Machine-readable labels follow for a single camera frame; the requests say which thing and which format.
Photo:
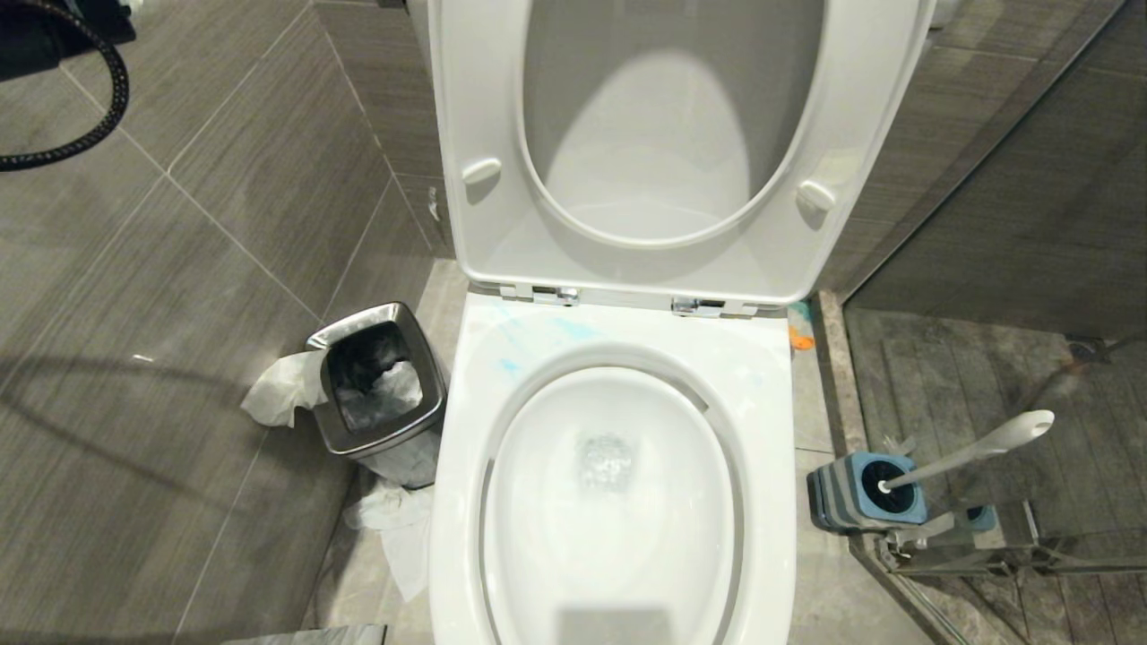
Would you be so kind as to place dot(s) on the white toilet lid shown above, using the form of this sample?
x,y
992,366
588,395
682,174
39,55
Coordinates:
x,y
663,143

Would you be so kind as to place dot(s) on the white toilet bowl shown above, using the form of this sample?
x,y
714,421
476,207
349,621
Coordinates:
x,y
618,502

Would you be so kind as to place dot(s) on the white toilet brush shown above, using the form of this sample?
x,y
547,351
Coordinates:
x,y
977,448

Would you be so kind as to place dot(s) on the steel trash bin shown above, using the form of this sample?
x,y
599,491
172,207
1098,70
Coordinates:
x,y
381,390

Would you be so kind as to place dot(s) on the orange teal bottle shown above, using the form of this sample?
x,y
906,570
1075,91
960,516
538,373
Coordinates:
x,y
800,330

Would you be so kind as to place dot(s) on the glass shower door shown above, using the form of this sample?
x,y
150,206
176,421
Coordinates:
x,y
1004,269

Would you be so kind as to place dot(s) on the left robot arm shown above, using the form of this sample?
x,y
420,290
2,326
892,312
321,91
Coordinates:
x,y
54,31

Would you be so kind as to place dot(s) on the white bin liner bag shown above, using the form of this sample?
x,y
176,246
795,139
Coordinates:
x,y
287,385

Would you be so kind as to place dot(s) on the white toilet seat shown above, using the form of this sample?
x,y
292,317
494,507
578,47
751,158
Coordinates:
x,y
681,260

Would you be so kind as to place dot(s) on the blue grey brush holder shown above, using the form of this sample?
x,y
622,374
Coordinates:
x,y
865,497

